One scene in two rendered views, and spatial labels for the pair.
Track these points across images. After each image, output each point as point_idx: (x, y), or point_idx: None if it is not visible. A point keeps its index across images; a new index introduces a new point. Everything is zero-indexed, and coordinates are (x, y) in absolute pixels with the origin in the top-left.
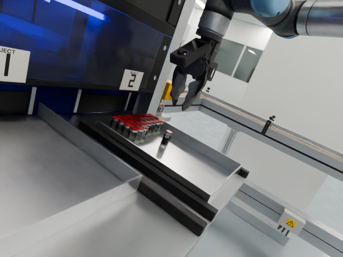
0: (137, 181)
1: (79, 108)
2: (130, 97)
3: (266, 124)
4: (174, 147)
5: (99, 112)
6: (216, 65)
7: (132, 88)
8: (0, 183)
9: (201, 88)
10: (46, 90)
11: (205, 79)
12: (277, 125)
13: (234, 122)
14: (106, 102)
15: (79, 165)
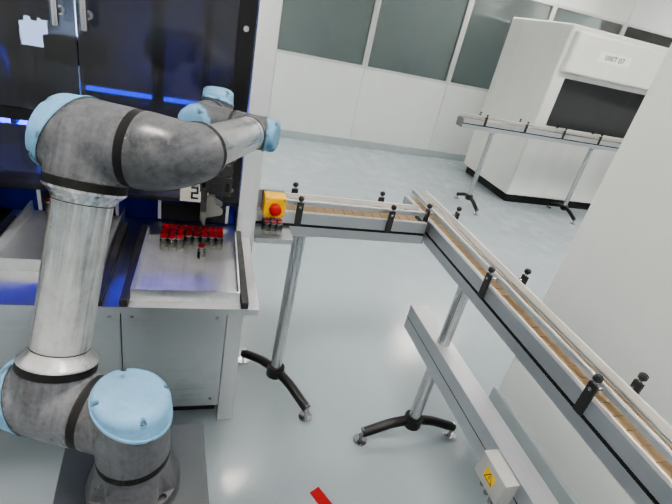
0: None
1: (164, 216)
2: (232, 210)
3: (485, 279)
4: (210, 263)
5: None
6: (226, 180)
7: (199, 200)
8: (40, 246)
9: (201, 204)
10: (127, 197)
11: (202, 195)
12: (505, 285)
13: (455, 269)
14: (196, 212)
15: None
